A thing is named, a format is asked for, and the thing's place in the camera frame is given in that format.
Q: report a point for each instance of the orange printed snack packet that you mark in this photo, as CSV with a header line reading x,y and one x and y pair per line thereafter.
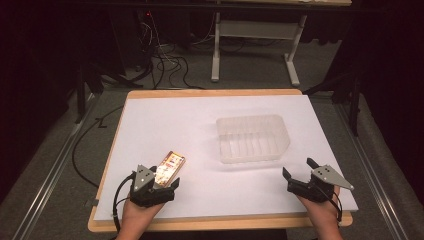
x,y
170,166

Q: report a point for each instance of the clear plastic container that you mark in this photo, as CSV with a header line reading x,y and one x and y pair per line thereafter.
x,y
251,140

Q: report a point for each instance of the person's right hand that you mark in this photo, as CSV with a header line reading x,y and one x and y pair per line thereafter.
x,y
323,213

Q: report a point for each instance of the person's left hand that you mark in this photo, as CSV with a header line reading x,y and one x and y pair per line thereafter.
x,y
138,216

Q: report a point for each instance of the black metal stand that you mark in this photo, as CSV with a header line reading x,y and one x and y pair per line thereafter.
x,y
83,86
353,96

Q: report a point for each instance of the metal floor rail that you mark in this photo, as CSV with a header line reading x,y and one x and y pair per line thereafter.
x,y
50,180
370,166

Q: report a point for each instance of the white board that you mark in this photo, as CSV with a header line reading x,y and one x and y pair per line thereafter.
x,y
186,126

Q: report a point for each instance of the white metal desk frame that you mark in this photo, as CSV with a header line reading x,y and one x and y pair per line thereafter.
x,y
260,28

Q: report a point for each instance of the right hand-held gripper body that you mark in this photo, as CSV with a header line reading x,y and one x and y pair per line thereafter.
x,y
320,186

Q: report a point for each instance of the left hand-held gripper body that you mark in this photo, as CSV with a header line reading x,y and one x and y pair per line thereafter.
x,y
143,186

